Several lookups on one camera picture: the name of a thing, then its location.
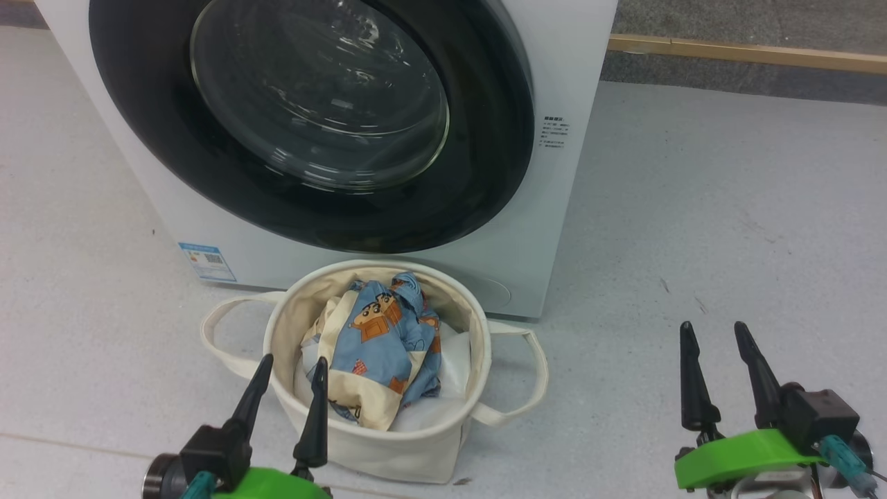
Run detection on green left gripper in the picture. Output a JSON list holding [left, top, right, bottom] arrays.
[[211, 353, 333, 499]]

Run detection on blue white energy label sticker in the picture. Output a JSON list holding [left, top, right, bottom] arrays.
[[177, 242, 238, 283]]

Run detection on black round glass washer door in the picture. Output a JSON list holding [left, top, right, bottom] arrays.
[[88, 0, 536, 255]]

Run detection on teal right cable connector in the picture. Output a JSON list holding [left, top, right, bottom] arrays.
[[817, 435, 878, 498]]

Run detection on blue cream cartoon print garment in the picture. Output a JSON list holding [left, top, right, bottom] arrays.
[[300, 272, 445, 432]]

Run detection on white front-load washing machine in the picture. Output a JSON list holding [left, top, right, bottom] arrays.
[[33, 0, 618, 320]]

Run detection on teal cable connector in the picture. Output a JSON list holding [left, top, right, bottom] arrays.
[[817, 435, 878, 498], [179, 471, 217, 499]]

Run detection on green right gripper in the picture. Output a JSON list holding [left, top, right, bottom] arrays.
[[674, 320, 829, 492]]

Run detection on teal left cable connector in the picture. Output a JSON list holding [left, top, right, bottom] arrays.
[[179, 471, 217, 499]]

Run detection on cream canvas laundry basket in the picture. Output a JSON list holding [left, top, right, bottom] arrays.
[[200, 259, 550, 485]]

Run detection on wooden floor trim strip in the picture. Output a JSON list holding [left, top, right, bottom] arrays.
[[608, 34, 887, 76]]

